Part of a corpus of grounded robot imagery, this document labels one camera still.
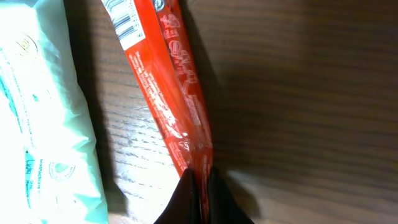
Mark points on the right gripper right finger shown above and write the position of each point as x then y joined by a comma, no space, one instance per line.
223,209

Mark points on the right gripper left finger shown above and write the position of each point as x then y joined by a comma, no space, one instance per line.
184,205

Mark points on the mint green wet wipes pack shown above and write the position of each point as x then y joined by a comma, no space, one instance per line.
49,167

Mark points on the red Nescafe stick sachet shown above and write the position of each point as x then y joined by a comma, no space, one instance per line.
153,37

